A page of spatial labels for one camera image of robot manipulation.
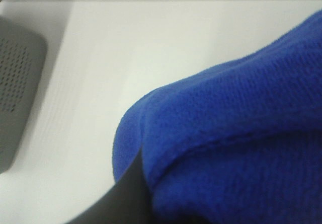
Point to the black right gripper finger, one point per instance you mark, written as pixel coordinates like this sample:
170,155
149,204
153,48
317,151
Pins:
127,202

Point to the blue towel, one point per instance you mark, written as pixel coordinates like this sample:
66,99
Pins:
239,142

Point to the grey perforated pad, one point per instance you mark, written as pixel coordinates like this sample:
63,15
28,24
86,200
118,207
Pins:
23,54

